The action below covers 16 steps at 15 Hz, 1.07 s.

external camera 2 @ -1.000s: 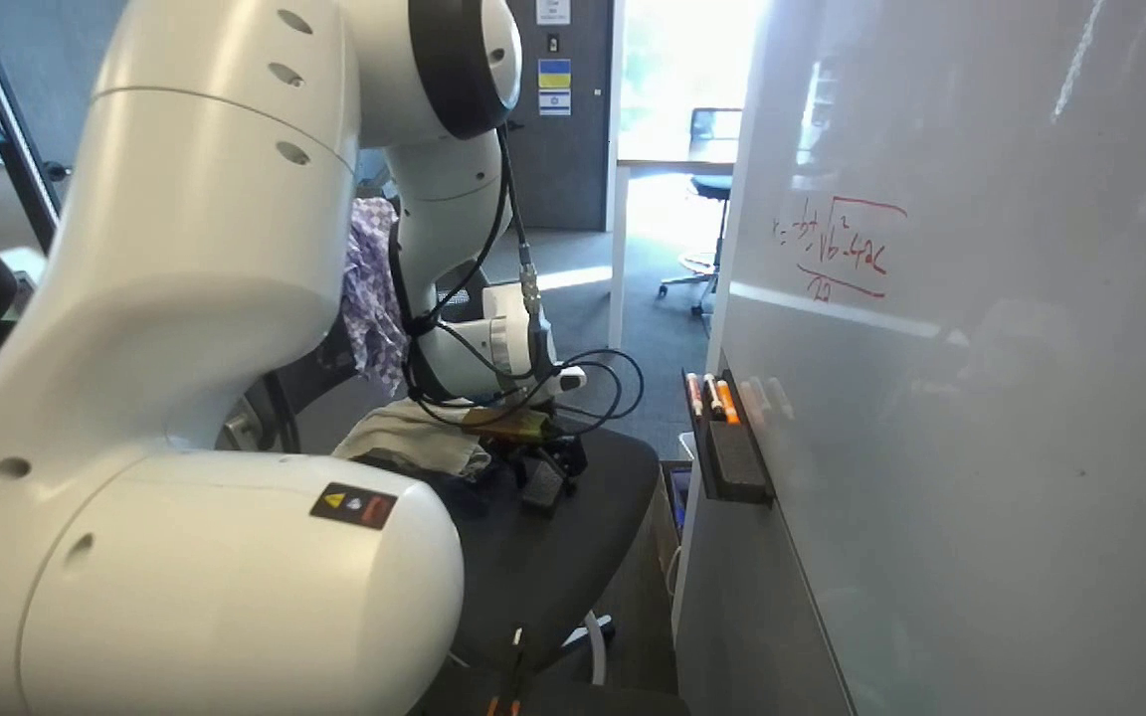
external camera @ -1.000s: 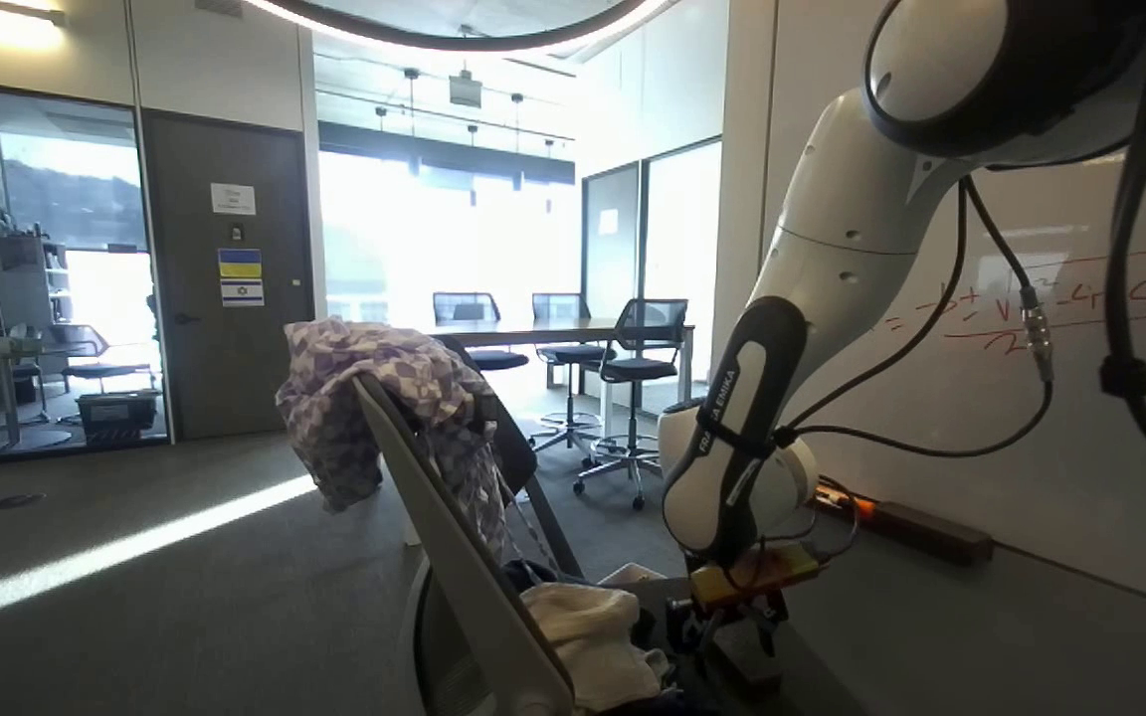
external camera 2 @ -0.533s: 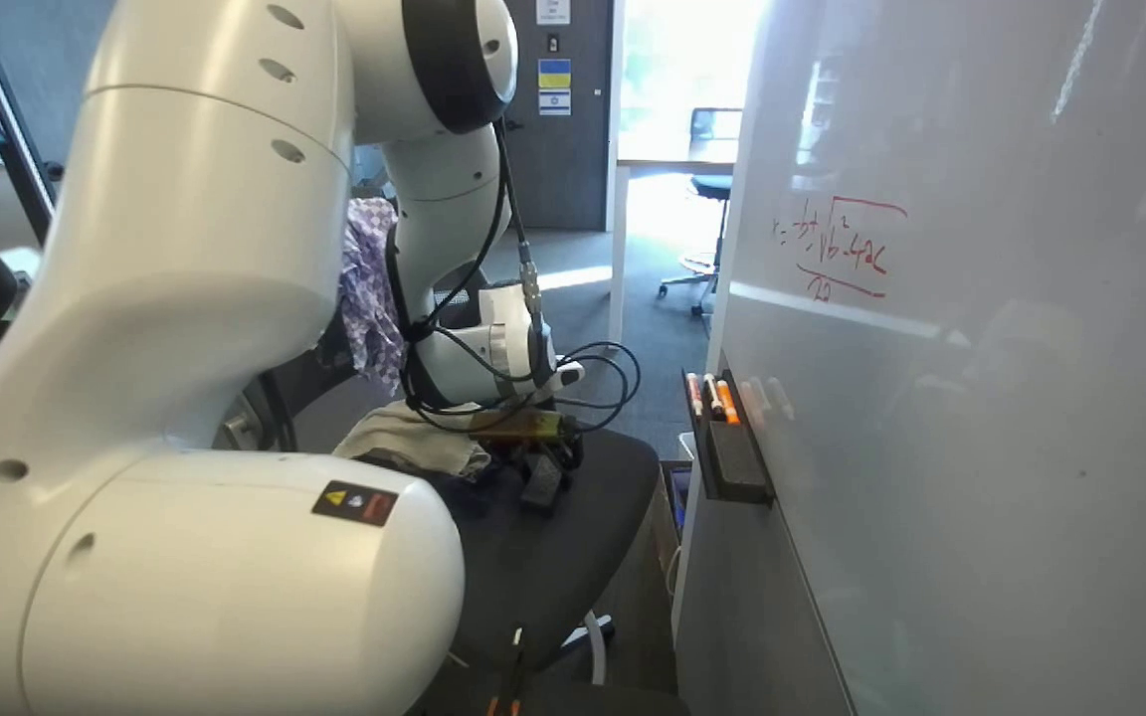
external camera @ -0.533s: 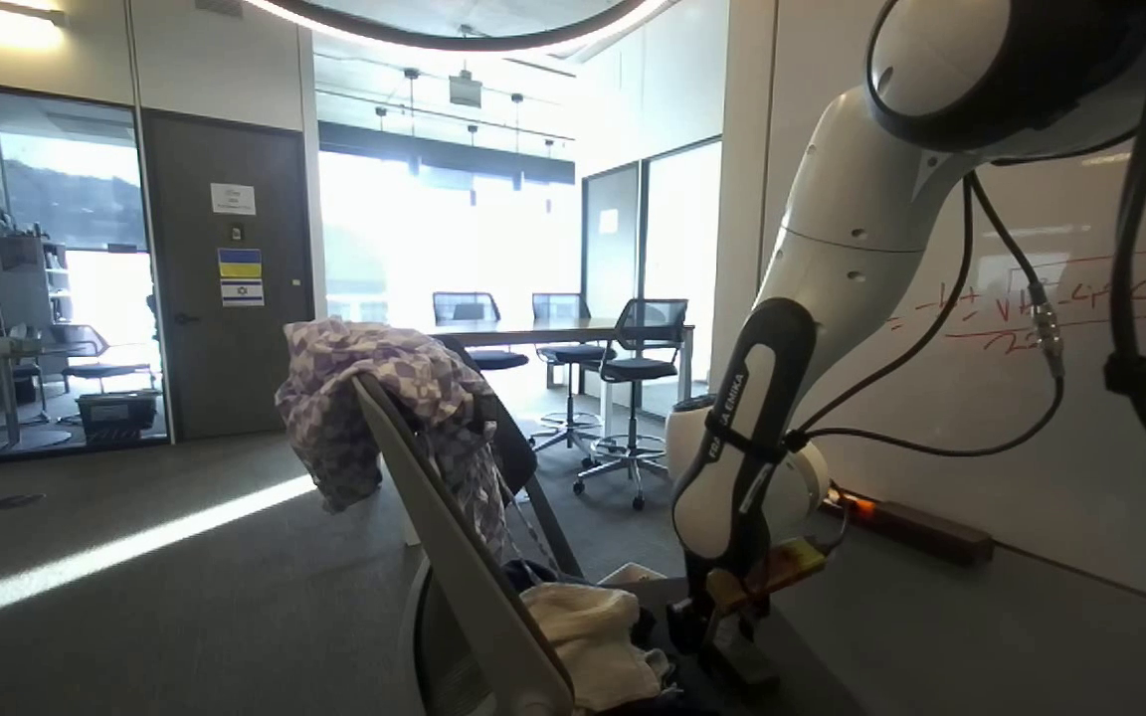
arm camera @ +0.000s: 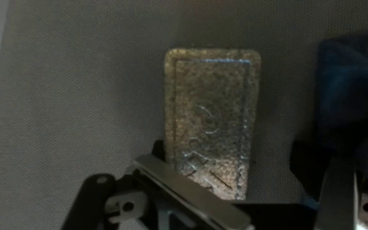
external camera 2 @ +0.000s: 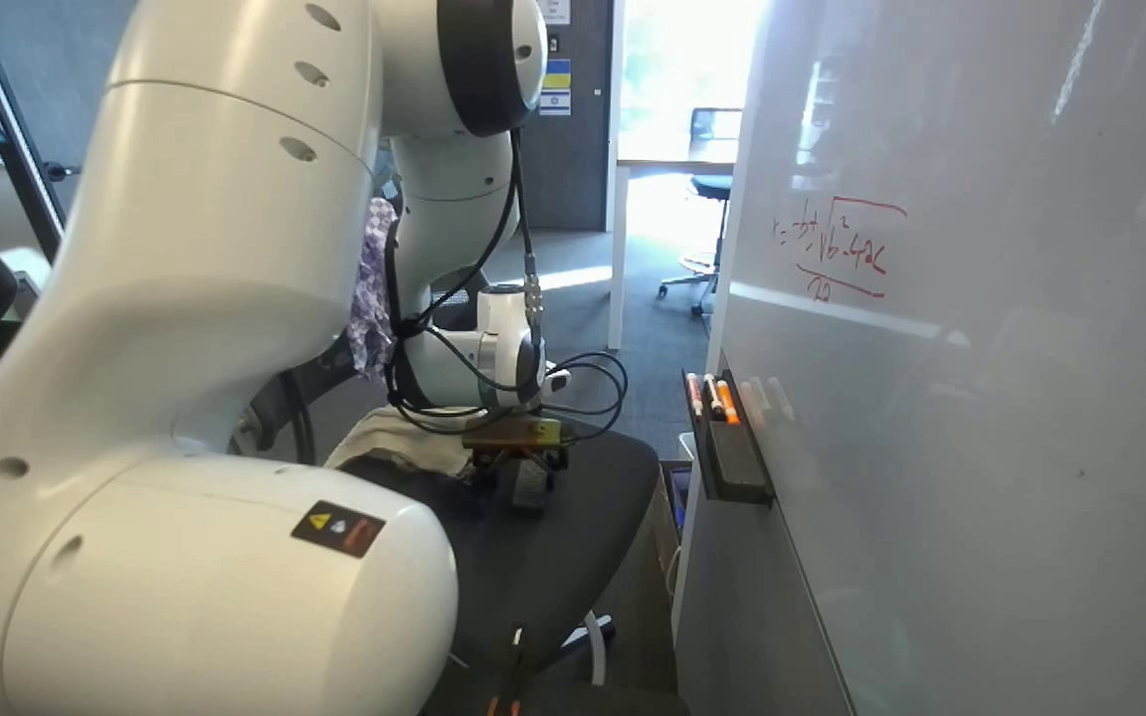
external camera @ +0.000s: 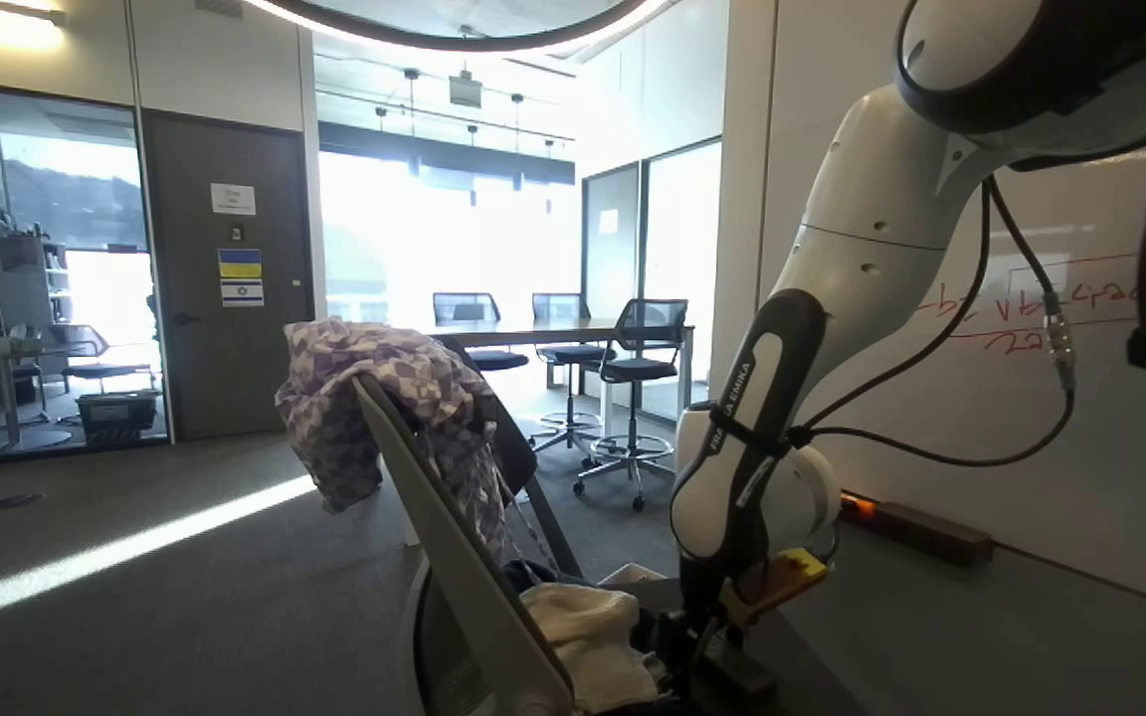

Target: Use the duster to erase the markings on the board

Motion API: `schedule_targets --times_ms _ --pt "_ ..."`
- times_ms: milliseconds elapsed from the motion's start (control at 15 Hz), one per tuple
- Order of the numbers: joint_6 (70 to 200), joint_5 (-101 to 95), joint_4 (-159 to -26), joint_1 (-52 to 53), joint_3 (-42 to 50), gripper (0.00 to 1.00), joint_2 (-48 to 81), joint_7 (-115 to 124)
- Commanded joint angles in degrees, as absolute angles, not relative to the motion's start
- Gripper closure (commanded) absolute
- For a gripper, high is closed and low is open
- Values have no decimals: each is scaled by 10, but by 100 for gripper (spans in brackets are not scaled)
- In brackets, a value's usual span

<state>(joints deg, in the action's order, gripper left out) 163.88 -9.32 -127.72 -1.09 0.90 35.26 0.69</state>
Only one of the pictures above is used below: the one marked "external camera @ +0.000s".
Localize black mesh office chair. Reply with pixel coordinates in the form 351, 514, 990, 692
567, 295, 692, 518
523, 285, 611, 458
428, 285, 533, 379

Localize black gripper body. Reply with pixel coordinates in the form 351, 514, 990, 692
672, 551, 748, 656

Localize dark storage crate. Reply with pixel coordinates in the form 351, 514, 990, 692
74, 384, 164, 453

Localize purple white plaid cloth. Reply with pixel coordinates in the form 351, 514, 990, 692
269, 314, 555, 575

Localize blue yellow door sign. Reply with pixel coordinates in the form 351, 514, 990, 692
214, 242, 269, 314

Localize round ceiling ring light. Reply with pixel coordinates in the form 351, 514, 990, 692
244, 0, 675, 58

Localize long meeting table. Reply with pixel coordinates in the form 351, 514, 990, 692
428, 314, 700, 446

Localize dark grey door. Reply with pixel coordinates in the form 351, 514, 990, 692
141, 107, 318, 446

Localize white whiteboard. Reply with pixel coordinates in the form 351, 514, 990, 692
740, 0, 1146, 619

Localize grey office chair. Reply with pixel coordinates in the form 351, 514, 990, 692
351, 364, 868, 716

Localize orange marker pen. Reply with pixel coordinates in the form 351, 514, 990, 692
834, 489, 887, 523

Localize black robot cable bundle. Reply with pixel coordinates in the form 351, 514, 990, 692
782, 169, 1146, 477

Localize cream folded cloth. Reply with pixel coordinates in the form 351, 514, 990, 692
512, 579, 672, 716

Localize white paper door sign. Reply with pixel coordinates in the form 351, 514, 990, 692
205, 177, 262, 222

